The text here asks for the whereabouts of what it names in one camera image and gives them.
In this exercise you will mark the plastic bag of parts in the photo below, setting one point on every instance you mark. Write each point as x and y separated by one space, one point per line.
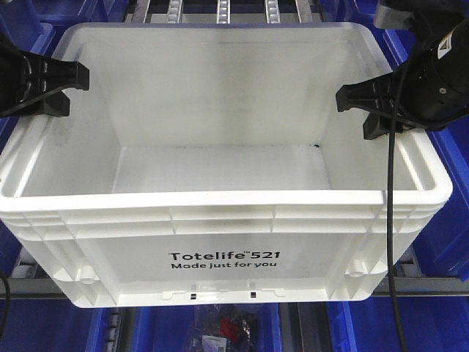
224 327

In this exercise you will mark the blue bin right of tote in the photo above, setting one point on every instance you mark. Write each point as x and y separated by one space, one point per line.
443 243

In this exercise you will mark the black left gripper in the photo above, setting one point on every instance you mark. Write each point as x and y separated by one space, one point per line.
42 76

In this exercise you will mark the white plastic tote bin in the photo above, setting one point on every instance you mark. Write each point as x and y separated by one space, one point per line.
204 165

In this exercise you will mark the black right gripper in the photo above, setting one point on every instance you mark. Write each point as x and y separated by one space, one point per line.
430 88

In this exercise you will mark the white roller track centre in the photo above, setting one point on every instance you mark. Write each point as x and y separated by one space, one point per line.
223 12

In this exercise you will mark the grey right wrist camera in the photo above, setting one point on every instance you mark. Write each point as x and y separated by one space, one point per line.
393 14

